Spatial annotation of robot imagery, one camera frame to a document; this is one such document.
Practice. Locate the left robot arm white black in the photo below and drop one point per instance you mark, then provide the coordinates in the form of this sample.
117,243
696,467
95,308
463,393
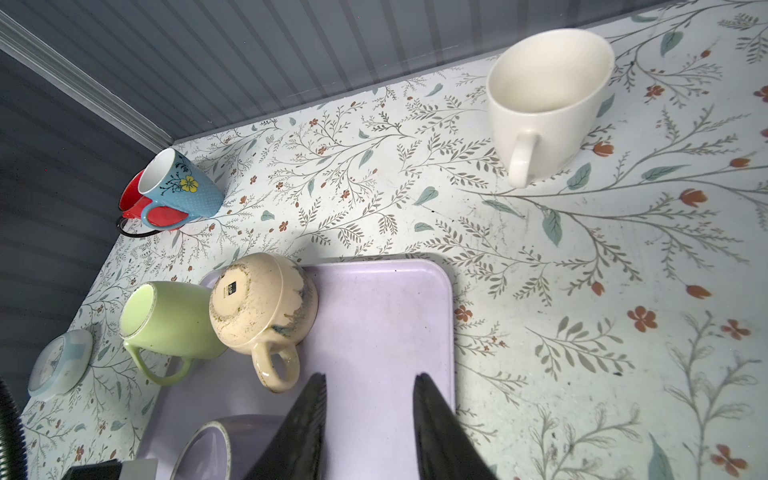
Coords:
13,445

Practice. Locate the floral table mat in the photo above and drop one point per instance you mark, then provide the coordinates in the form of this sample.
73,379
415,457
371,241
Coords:
610,322

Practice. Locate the light green mug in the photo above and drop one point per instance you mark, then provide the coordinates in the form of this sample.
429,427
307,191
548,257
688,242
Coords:
172,319

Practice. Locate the red mug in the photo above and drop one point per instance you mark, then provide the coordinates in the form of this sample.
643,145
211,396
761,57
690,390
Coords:
132,205

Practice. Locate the purple mug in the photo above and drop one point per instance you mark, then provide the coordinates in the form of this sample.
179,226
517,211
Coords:
226,448

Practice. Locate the blue floral mug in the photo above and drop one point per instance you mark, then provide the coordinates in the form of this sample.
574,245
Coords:
172,180

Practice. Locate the lilac plastic tray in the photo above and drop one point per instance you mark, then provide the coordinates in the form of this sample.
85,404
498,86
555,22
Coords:
379,325

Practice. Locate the clear tape roll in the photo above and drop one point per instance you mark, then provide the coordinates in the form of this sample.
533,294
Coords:
61,365

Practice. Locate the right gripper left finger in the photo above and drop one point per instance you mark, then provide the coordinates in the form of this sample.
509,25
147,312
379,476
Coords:
296,451

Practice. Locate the white cream mug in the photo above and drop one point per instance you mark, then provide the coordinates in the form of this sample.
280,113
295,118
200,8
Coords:
544,94

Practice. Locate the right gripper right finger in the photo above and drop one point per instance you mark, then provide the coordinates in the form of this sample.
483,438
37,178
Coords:
443,450

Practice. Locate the beige ceramic teapot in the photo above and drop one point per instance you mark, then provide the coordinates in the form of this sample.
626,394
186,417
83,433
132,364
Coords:
263,306

